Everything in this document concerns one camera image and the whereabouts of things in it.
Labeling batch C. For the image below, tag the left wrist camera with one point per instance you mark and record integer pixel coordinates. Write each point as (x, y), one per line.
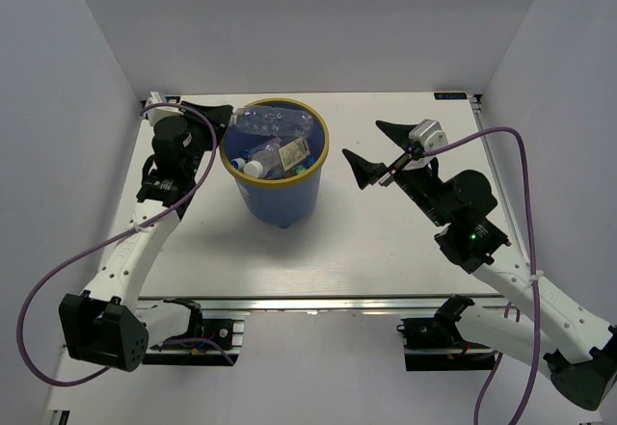
(158, 108)

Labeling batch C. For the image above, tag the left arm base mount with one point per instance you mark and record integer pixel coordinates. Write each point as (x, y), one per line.
(182, 333)

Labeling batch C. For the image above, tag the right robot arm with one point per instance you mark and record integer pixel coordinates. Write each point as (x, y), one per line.
(570, 346)

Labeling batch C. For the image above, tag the aluminium table frame rail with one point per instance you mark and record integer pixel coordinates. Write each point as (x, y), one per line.
(370, 248)

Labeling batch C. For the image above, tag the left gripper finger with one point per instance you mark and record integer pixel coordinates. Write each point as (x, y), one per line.
(220, 130)
(218, 114)

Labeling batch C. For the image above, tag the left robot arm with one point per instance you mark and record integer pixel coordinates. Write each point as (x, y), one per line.
(104, 325)

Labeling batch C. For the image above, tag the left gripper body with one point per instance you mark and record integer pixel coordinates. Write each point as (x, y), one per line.
(202, 141)

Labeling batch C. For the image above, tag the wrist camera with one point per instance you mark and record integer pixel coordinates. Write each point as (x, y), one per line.
(426, 136)
(158, 108)

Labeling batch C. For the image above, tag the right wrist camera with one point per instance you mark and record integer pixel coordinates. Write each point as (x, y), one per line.
(426, 136)

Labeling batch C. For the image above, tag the large clear labelled bottle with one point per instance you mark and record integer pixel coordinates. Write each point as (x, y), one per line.
(275, 157)

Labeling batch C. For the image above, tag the blue plastic bin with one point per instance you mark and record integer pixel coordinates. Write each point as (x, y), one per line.
(286, 201)

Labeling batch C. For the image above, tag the clear bottle white cap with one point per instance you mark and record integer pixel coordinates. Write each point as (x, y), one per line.
(261, 120)

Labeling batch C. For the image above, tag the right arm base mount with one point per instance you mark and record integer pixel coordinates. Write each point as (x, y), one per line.
(434, 344)

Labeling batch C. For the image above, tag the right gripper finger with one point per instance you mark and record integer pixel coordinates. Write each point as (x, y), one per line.
(397, 133)
(366, 173)

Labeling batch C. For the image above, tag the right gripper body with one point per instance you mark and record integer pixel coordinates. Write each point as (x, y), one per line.
(421, 185)

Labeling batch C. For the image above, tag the blue label bottle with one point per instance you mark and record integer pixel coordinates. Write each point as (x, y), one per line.
(241, 160)

